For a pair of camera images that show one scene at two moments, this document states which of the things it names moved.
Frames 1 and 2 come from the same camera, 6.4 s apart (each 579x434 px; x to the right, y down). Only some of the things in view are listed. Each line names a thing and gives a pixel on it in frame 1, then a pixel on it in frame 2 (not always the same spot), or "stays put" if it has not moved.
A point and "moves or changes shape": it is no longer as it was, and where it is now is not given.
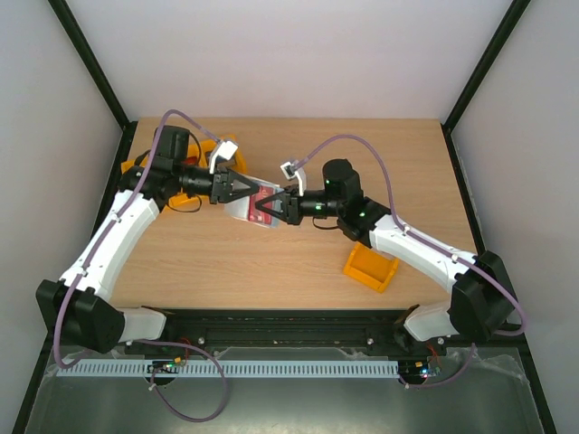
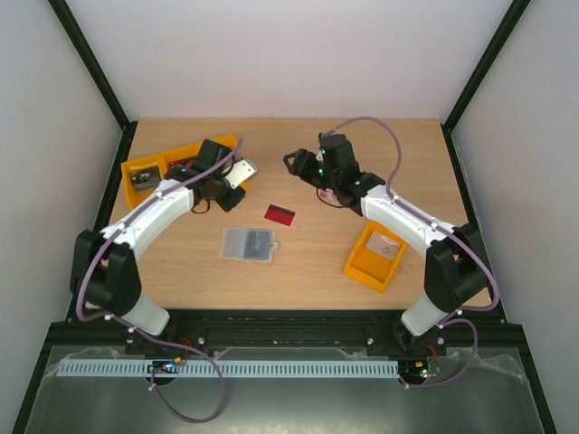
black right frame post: (511, 21) stays put
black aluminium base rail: (355, 331) stays put
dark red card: (257, 214) moves or changes shape
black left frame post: (128, 127) stays put
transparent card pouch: (241, 207) to (248, 244)
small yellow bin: (371, 268) stays put
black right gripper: (292, 206) to (306, 162)
